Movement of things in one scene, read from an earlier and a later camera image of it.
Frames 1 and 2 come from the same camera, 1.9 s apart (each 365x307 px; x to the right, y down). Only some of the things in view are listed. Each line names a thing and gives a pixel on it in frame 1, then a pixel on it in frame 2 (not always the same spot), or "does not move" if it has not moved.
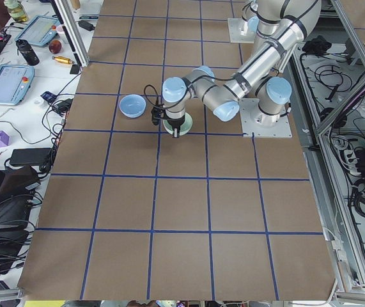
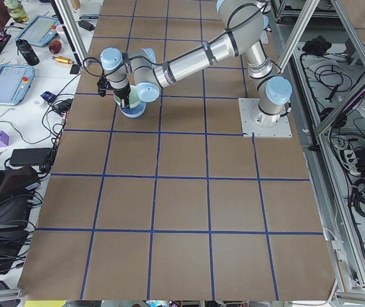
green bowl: (185, 128) to (133, 97)
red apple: (55, 47) does not move
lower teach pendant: (9, 85) does not move
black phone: (75, 69) does not move
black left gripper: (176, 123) to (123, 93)
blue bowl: (132, 106) does not move
